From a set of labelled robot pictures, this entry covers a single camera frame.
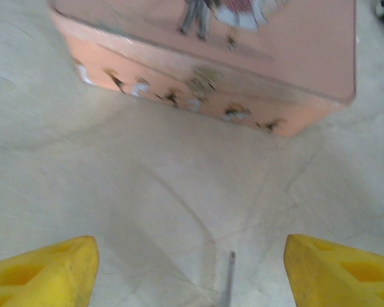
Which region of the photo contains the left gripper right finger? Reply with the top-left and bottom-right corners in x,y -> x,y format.
283,233 -> 384,307

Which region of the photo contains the pink tin box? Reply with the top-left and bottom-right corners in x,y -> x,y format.
47,0 -> 358,139

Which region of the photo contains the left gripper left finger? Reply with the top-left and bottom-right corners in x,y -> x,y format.
0,235 -> 100,307

